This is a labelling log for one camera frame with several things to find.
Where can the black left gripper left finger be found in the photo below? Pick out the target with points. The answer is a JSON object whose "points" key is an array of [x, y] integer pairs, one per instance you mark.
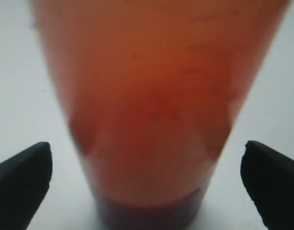
{"points": [[24, 183]]}

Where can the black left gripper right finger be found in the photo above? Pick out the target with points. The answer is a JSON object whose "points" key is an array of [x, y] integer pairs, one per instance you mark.
{"points": [[268, 177]]}

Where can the ketchup squeeze bottle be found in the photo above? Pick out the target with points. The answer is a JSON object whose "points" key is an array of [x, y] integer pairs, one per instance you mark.
{"points": [[151, 90]]}

